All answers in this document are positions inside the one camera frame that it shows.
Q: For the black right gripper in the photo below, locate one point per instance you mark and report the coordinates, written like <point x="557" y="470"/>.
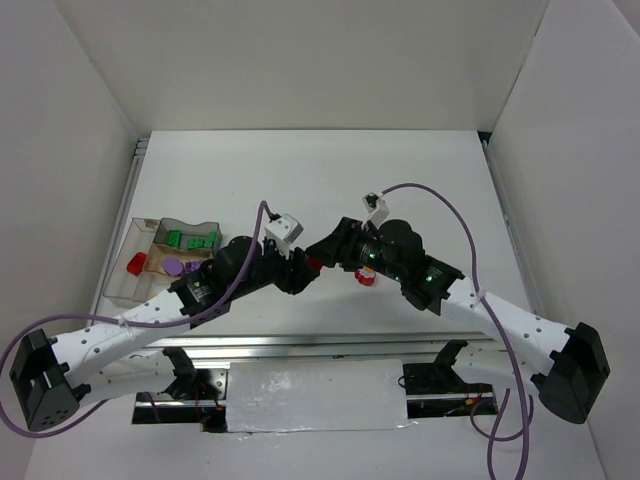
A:
<point x="343" y="240"/>

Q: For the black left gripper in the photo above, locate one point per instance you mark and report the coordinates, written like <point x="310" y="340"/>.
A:
<point x="292" y="272"/>

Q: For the red brick with cupcake print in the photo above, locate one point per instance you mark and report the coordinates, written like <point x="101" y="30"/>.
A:
<point x="314" y="263"/>

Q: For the red flower print block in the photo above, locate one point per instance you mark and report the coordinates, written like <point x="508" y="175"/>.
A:
<point x="365" y="276"/>

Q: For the purple lego brick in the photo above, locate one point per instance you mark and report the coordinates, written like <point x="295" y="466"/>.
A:
<point x="191" y="266"/>

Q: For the green two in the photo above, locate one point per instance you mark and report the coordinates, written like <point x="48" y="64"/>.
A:
<point x="196" y="243"/>

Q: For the purple rounded lego block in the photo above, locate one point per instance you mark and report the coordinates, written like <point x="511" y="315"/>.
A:
<point x="172" y="266"/>

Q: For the red lego brick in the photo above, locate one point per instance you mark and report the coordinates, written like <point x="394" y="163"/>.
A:
<point x="136" y="264"/>

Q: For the green sloped lego brick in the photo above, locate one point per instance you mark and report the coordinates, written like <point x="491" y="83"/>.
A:
<point x="174" y="238"/>

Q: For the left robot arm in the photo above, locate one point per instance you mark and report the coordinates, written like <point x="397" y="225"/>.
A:
<point x="53" y="377"/>

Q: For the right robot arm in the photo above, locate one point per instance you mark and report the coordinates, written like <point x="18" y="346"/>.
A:
<point x="564" y="367"/>

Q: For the colourless clear container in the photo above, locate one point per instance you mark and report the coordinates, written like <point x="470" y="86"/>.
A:
<point x="131" y="281"/>

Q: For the white foam cover panel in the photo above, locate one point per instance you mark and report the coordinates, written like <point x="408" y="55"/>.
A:
<point x="301" y="396"/>

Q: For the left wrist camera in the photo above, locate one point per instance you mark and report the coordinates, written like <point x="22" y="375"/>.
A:
<point x="283" y="230"/>

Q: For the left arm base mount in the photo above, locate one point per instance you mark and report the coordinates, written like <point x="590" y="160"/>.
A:
<point x="195" y="396"/>

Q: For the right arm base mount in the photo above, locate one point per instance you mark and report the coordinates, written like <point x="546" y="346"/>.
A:
<point x="434" y="390"/>

